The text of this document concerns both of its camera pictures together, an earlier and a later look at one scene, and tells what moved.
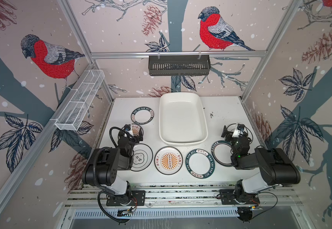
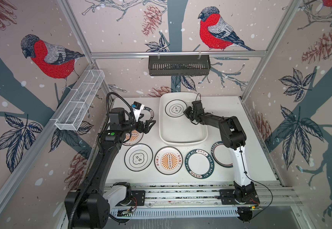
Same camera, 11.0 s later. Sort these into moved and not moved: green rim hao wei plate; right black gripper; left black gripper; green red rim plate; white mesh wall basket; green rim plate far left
Moved: left black gripper; right black gripper
Not moved: green rim plate far left; green red rim plate; white mesh wall basket; green rim hao wei plate
